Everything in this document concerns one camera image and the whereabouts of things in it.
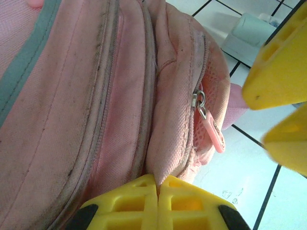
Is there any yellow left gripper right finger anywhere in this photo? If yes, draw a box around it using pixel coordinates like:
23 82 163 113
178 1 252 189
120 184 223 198
157 175 237 230

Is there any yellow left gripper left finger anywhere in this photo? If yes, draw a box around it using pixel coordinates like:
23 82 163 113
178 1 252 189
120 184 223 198
79 174 159 230

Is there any pink student backpack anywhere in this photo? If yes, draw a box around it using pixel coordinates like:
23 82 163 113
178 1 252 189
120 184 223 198
0 0 248 230

